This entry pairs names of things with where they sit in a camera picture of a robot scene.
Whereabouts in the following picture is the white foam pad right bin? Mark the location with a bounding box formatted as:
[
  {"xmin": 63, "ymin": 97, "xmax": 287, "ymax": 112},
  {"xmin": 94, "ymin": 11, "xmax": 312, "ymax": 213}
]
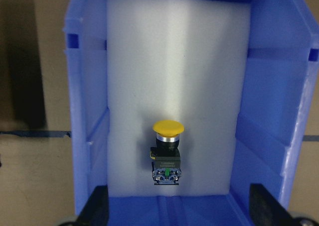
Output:
[{"xmin": 107, "ymin": 0, "xmax": 251, "ymax": 197}]

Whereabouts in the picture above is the right blue plastic bin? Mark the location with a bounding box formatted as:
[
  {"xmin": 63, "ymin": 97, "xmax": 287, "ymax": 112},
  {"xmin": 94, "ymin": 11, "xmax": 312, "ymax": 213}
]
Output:
[{"xmin": 64, "ymin": 0, "xmax": 319, "ymax": 226}]

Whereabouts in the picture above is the yellow push button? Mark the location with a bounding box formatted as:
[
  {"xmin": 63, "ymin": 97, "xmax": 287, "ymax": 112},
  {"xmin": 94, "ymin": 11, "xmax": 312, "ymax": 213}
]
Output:
[{"xmin": 150, "ymin": 119, "xmax": 184, "ymax": 185}]

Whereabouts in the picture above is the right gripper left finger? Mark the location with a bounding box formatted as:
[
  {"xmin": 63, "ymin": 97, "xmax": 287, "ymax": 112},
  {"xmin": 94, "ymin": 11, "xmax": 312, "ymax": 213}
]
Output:
[{"xmin": 75, "ymin": 185, "xmax": 109, "ymax": 226}]

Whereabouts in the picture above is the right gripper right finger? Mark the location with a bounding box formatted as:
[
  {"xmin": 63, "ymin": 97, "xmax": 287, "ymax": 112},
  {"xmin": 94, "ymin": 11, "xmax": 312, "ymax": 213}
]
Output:
[{"xmin": 249, "ymin": 184, "xmax": 293, "ymax": 226}]

